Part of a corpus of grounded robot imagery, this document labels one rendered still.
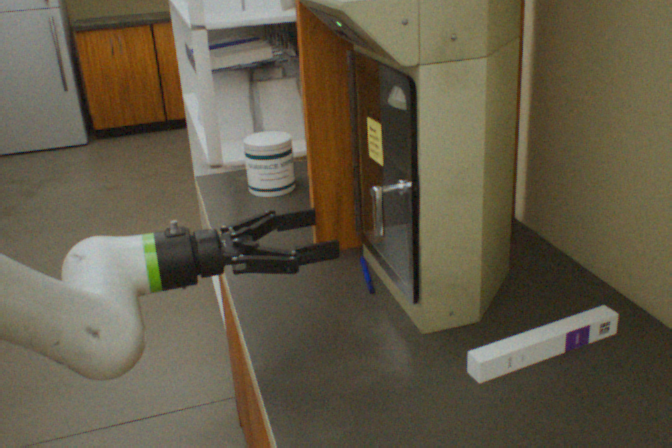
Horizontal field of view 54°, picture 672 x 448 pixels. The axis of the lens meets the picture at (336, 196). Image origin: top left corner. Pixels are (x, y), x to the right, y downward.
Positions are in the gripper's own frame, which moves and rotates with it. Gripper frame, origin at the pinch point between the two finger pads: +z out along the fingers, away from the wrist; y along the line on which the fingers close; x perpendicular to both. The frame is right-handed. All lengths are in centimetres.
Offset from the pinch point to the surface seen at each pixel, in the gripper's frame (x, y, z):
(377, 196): -5.3, -1.4, 9.8
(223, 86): 2, 134, 3
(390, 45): -30.3, -6.0, 10.9
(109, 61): 46, 496, -46
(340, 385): 20.2, -13.6, -1.9
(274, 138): 5, 73, 8
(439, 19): -33.3, -6.0, 18.6
